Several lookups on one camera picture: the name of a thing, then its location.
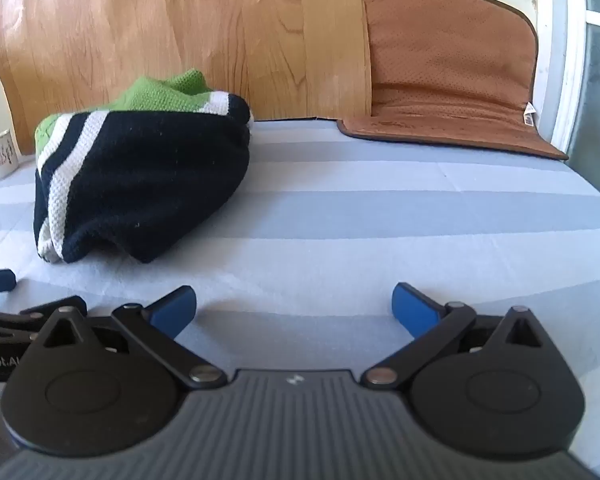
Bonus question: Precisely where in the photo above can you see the green navy white knitted sweater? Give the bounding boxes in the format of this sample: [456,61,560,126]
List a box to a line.
[32,67,255,265]

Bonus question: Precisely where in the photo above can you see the brown perforated seat cushion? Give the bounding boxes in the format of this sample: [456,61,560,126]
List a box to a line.
[336,0,570,162]

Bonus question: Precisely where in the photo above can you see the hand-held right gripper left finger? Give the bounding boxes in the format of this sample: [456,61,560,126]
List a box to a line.
[32,285,228,388]

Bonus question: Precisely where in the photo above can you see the wood-grain vinyl sheet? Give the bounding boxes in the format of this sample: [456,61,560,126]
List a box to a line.
[0,0,373,157]

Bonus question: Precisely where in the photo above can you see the blue white striped bedsheet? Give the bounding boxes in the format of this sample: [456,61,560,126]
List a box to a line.
[0,117,600,480]

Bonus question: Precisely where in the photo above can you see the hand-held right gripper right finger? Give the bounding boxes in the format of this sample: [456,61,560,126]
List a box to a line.
[364,282,556,388]

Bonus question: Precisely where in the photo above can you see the white window frame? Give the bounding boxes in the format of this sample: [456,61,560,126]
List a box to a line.
[550,0,600,163]

